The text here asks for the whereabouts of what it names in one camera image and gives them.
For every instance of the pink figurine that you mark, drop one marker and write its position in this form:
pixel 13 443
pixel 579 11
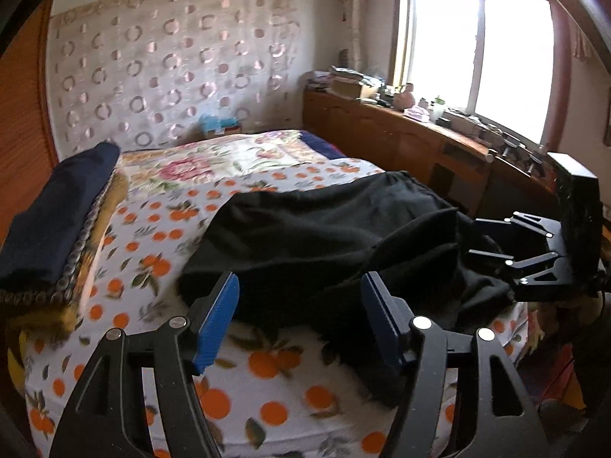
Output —
pixel 405 96

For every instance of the small cardboard box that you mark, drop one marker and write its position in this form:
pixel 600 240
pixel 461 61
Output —
pixel 229 130

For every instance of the pile of books and papers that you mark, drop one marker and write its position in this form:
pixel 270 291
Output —
pixel 346 83

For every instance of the orange fruit print bedsheet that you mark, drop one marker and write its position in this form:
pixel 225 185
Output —
pixel 143 257

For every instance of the mustard patterned folded blanket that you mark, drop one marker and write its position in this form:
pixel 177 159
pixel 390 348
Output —
pixel 102 200

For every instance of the wooden bedside cabinet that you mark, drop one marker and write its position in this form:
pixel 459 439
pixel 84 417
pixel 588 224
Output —
pixel 382 138

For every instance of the black garment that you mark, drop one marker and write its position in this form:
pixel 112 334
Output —
pixel 334 238

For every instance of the navy blue folded garment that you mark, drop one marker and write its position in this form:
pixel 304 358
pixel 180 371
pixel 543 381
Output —
pixel 52 219

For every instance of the dark blue bed sheet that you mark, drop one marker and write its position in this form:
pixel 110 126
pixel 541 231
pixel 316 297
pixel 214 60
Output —
pixel 320 145

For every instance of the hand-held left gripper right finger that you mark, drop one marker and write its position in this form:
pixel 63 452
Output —
pixel 382 319

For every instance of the clutter of small windowsill things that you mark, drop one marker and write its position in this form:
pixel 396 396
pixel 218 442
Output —
pixel 468 124

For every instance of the window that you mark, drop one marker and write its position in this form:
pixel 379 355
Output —
pixel 477 43

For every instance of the beige window curtain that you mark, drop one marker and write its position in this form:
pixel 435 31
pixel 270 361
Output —
pixel 354 14

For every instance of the wooden headboard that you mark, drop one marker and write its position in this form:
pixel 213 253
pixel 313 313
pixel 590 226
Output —
pixel 24 129

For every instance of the blue plastic bag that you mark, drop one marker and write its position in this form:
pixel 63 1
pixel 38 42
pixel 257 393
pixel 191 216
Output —
pixel 217 121

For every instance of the circle patterned wall curtain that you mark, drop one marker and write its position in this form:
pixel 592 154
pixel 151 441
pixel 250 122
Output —
pixel 167 57

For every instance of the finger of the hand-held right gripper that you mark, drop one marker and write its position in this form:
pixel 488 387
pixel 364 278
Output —
pixel 530 226
pixel 534 265

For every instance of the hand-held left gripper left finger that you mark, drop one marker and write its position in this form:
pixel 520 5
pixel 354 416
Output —
pixel 219 319

